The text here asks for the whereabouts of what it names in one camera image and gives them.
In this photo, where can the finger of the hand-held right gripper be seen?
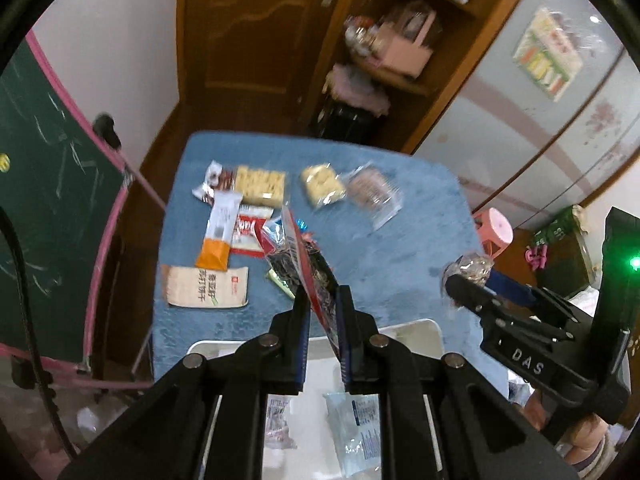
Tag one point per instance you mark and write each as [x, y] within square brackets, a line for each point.
[470, 292]
[512, 285]

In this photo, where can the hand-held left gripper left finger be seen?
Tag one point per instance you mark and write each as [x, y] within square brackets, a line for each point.
[301, 345]

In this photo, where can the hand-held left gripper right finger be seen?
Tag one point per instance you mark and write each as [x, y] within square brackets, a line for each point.
[345, 345]

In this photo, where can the clear round snack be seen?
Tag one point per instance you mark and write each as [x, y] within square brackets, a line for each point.
[472, 265]

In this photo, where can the green snack packet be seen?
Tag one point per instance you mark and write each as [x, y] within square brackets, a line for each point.
[280, 282]

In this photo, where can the white plastic bin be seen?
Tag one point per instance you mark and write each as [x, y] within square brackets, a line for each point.
[415, 332]

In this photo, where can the red black seed packet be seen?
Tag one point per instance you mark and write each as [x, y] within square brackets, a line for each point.
[300, 265]

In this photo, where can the blue foil snack packet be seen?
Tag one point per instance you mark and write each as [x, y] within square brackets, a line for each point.
[301, 225]

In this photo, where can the red white cookie packet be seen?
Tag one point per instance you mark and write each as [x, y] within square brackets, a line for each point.
[245, 232]

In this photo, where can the orange white snack packet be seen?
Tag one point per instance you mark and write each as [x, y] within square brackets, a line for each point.
[217, 240]

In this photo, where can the brown cookie clear packet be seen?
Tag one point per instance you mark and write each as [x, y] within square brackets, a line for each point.
[370, 192]

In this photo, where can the yellow cookie clear packet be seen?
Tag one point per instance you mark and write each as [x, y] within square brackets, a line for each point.
[322, 185]

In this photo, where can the pink toy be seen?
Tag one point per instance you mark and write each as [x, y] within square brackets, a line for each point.
[536, 257]

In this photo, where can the pink plastic stool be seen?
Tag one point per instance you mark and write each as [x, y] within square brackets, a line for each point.
[492, 225]

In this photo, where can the green cardboard box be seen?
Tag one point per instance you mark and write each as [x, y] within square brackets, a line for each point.
[560, 240]

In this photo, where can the person's right leg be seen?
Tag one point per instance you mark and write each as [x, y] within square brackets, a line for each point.
[585, 435]

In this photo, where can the clear printed snack packet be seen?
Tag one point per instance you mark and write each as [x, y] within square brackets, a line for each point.
[277, 422]

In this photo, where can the blue tablecloth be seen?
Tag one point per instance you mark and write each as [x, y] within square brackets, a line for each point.
[400, 240]

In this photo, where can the pale blue snack packet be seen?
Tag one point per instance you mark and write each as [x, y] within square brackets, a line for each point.
[357, 435]

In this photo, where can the beige cracker packet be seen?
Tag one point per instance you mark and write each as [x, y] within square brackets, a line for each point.
[200, 287]

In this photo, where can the white wardrobe door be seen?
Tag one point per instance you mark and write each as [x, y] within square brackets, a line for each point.
[500, 135]

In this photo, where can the clear cracker bar packet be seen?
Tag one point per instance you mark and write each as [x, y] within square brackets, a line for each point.
[260, 185]

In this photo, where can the brown white chocolate packet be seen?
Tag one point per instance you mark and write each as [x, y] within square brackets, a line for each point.
[215, 180]

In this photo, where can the black bag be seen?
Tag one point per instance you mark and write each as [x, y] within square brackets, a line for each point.
[345, 122]

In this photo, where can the wooden shelf unit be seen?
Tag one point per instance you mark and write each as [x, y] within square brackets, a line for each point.
[452, 75]

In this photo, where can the pink cloth pile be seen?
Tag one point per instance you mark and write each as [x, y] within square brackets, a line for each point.
[355, 87]

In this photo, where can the pink box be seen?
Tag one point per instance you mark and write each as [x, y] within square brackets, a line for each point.
[400, 55]

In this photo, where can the shelf clutter pile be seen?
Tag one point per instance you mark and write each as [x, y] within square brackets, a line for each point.
[360, 35]

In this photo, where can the black chalkboard knob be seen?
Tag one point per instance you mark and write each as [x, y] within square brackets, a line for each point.
[107, 130]

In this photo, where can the wooden door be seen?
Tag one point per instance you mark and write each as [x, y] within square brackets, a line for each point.
[250, 35]

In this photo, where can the yellow round magnet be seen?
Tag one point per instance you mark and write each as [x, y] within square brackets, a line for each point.
[4, 162]

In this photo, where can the wall poster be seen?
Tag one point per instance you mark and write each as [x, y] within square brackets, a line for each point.
[547, 55]

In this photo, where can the green chalkboard pink frame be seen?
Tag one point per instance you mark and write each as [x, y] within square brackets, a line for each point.
[50, 210]

